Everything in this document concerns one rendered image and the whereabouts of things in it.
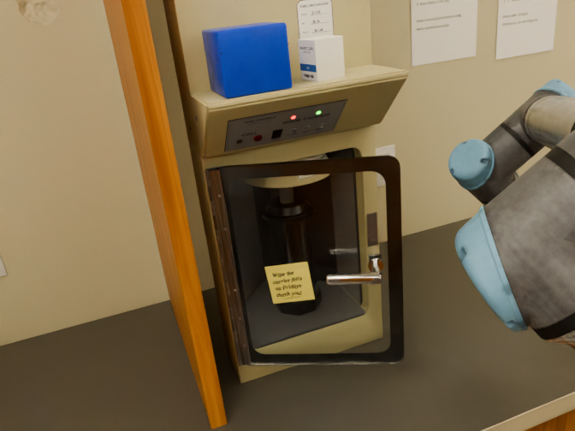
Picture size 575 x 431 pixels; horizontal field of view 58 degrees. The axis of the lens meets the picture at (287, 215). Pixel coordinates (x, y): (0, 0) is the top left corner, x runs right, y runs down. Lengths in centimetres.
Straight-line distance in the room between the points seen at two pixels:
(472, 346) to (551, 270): 65
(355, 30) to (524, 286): 55
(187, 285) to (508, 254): 50
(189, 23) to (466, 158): 48
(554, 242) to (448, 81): 111
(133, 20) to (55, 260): 78
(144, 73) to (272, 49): 18
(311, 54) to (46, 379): 87
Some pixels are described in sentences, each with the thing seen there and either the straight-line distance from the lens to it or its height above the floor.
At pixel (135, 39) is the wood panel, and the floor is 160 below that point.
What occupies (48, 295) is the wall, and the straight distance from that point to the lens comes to 141.
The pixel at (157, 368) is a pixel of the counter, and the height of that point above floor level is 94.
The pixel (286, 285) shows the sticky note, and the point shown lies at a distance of 92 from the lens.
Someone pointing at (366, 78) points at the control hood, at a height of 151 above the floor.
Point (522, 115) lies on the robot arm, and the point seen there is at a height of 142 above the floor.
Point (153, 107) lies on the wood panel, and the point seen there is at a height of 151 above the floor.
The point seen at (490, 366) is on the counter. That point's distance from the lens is 111.
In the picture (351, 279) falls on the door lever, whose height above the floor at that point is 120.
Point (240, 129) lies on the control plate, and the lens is 79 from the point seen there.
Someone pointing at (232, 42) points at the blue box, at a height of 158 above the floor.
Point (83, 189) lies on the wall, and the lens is 131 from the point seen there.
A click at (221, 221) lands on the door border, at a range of 89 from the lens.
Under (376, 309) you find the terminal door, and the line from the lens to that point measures 94.
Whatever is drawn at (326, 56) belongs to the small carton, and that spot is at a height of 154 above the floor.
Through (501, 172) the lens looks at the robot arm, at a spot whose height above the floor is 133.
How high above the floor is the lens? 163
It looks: 23 degrees down
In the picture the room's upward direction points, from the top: 6 degrees counter-clockwise
